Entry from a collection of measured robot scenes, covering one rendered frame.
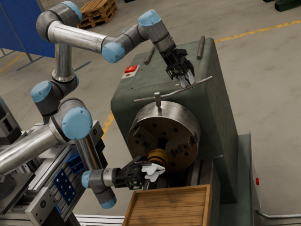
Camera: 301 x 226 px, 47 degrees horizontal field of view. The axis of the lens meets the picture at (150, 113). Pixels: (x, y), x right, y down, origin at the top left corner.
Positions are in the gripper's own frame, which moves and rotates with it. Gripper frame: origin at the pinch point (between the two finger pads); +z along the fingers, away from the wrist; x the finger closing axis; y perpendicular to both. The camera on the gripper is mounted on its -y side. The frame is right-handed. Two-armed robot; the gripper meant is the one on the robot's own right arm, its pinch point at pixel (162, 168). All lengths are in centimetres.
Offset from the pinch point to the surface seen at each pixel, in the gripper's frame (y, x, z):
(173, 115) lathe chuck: -17.2, 12.9, 5.6
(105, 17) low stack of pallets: -711, -93, -324
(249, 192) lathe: -37, -54, 25
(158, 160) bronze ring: -1.6, 3.0, -1.0
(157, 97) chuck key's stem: -18.4, 22.3, 1.4
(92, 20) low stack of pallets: -706, -90, -358
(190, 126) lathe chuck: -17.4, 6.5, 11.0
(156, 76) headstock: -49, 17, -8
